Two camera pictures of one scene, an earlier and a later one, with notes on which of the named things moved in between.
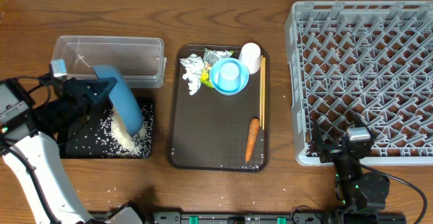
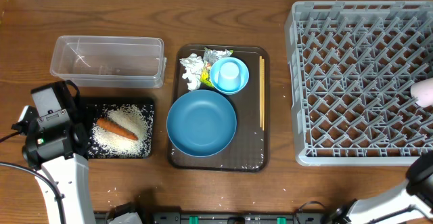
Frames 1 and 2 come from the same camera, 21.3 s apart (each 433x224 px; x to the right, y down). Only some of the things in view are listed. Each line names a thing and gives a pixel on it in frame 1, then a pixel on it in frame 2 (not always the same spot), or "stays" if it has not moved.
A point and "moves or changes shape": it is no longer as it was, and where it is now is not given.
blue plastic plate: x=123 y=102 -> x=201 y=123
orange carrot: x=253 y=132 -> x=116 y=128
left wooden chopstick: x=260 y=91 stays
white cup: x=250 y=55 -> x=423 y=91
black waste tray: x=97 y=133 stays
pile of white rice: x=138 y=145 moves or changes shape
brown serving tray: x=208 y=131 stays
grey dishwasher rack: x=370 y=58 stays
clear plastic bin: x=141 y=59 stays
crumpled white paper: x=193 y=65 stays
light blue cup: x=229 y=76 stays
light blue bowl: x=215 y=70 stays
